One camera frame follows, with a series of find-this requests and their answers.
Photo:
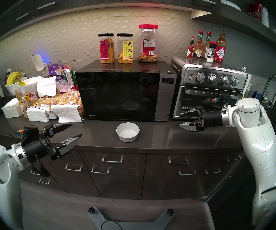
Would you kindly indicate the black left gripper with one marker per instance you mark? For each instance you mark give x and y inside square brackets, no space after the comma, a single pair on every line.
[36,146]

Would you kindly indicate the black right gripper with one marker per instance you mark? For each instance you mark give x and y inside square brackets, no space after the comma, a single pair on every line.
[213,118]

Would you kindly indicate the small white bowl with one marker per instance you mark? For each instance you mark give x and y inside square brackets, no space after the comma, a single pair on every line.
[128,132]

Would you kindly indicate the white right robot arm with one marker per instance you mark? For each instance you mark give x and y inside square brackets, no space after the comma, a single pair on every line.
[255,140]

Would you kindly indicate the black silver microwave oven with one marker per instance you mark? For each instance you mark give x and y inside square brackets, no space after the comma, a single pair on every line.
[167,88]

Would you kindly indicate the white plate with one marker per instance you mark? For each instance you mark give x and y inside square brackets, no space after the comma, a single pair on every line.
[230,4]

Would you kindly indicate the large white tissue sheet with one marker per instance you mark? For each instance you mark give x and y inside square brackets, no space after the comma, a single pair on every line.
[66,113]

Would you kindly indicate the white box tricolour mark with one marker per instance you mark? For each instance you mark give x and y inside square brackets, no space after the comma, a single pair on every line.
[51,114]

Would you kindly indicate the small white tissue pack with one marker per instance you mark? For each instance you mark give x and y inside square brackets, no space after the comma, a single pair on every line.
[36,114]

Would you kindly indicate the basket of wrapped cakes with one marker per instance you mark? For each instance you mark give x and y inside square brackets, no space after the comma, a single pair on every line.
[68,99]

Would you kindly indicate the stainless steel toaster oven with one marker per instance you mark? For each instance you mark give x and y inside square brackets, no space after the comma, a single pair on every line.
[214,71]

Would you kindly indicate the crumpled white paper napkin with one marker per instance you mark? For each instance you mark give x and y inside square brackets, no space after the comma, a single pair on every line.
[47,87]

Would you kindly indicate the white napkin stack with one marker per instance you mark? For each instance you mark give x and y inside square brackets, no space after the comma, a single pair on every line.
[11,108]

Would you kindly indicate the clear soap bottle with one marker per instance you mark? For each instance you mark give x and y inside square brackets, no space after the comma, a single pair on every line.
[247,91]

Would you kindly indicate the bunch of drink sachets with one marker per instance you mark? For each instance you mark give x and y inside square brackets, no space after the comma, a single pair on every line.
[69,76]

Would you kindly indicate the large white bowl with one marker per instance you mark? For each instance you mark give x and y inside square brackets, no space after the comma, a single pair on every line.
[31,84]

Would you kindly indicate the black lid spice shaker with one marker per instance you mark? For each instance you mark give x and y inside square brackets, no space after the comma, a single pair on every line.
[211,53]

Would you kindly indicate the small red hot sauce bottle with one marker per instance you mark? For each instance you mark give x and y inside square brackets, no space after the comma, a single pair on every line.
[190,49]

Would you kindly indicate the brown hot sauce bottle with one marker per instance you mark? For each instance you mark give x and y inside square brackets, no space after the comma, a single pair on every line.
[198,49]

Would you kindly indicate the white fruit bowl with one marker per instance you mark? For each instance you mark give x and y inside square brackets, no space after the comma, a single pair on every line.
[10,89]

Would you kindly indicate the green hot sauce bottle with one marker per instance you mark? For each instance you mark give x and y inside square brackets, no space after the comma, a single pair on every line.
[206,46]

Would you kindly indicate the large Tabasco sauce bottle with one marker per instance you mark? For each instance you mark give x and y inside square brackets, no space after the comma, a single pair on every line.
[220,49]

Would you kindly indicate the black base knob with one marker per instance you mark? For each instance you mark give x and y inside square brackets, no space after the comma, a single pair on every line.
[170,212]
[91,210]

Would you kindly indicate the bunch of yellow bananas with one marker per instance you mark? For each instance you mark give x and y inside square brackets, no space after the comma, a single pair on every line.
[12,77]

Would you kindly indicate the chrome sink faucet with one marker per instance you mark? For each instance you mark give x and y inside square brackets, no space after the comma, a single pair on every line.
[269,82]

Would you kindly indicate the clear jar red lid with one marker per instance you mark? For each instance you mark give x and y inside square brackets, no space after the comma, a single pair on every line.
[148,43]

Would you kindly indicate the snack jar pink label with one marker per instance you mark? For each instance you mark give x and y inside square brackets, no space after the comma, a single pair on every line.
[106,49]

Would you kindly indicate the snack jar yellow label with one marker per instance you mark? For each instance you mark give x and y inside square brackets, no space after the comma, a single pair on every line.
[125,49]

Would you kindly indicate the stack of red cups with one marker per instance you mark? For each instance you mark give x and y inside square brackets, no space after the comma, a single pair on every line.
[254,11]

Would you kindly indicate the white can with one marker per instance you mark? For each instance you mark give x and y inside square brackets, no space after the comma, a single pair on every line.
[264,16]

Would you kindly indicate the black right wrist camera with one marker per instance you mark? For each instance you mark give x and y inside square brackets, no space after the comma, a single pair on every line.
[209,103]

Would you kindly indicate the white wall outlet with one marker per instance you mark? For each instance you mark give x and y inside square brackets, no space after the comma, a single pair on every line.
[9,71]
[46,70]

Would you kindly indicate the white wall night light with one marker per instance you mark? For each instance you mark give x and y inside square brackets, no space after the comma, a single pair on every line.
[37,63]

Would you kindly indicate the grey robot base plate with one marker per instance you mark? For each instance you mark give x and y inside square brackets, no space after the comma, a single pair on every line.
[97,221]

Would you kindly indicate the dark wall shelf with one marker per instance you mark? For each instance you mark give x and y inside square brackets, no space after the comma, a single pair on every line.
[236,18]

